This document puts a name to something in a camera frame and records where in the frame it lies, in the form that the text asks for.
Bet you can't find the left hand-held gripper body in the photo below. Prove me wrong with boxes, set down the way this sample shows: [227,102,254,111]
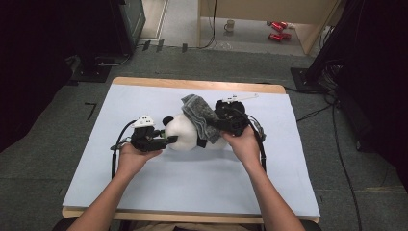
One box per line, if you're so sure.
[130,115,168,153]

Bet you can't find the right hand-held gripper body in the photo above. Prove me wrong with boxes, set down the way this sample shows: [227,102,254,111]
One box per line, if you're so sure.
[213,93,260,137]

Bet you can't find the panda plush toy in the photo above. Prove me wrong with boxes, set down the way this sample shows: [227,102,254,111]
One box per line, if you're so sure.
[162,112,229,152]

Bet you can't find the grey knitted cloth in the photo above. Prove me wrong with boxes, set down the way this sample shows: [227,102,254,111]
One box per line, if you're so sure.
[180,93,223,144]

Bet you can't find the person's left hand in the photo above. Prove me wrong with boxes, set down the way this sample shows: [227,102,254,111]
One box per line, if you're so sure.
[117,142,164,180]

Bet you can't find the person's right hand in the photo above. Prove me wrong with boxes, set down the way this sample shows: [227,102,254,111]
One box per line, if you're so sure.
[220,126,263,171]

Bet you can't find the wooden table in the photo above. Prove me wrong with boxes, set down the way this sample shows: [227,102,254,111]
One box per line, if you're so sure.
[62,76,320,225]

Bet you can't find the light blue table mat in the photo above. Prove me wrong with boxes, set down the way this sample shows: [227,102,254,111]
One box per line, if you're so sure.
[62,84,321,218]

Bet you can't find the black tape corner mark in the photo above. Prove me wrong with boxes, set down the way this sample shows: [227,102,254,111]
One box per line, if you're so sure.
[84,101,98,121]

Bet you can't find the black stand base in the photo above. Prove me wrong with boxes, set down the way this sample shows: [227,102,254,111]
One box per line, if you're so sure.
[290,66,325,94]
[70,56,114,85]

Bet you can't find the person's beige trousers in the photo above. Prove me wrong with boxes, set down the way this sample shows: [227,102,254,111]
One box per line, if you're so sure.
[128,220,263,231]

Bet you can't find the black cabinet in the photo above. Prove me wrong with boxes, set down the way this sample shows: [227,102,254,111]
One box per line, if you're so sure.
[109,0,147,58]

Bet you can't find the wooden shelf unit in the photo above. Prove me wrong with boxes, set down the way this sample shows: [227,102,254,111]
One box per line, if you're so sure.
[196,0,343,58]

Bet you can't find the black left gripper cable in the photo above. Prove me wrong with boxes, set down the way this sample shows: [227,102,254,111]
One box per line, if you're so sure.
[110,118,138,179]

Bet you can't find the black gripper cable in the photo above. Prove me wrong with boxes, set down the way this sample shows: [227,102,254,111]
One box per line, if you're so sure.
[235,108,268,173]
[110,118,138,179]

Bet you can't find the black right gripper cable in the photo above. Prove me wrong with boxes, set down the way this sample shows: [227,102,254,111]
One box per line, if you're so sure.
[235,108,268,173]

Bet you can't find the black floor cable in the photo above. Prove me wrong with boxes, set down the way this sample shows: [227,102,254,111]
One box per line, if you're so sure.
[295,103,335,123]
[330,95,364,231]

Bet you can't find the black hanging cable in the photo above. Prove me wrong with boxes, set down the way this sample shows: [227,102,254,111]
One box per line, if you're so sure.
[196,0,218,50]

